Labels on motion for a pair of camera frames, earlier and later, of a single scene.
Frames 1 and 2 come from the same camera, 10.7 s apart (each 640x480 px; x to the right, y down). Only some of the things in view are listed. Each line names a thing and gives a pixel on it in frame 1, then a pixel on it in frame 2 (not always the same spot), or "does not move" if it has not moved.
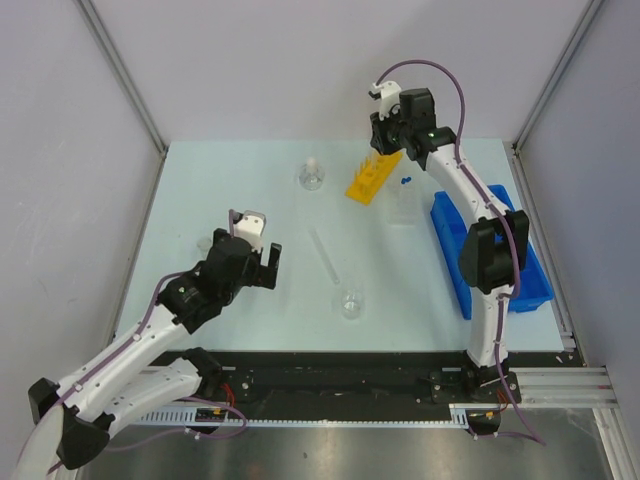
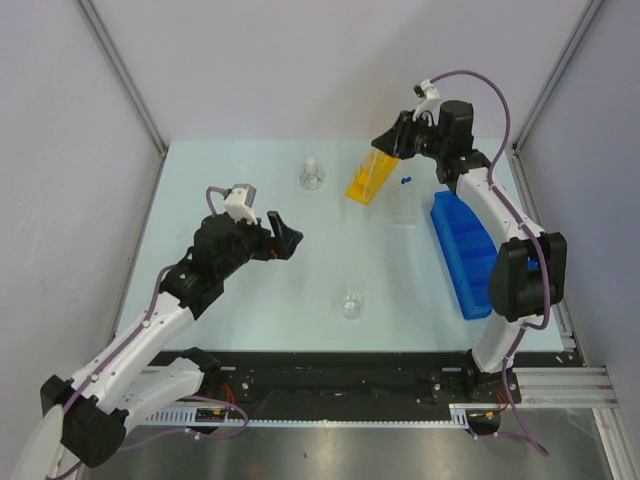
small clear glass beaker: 350,304 does not move
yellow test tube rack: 371,176 does not move
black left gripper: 263,275 to 287,237
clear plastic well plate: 403,205 does not move
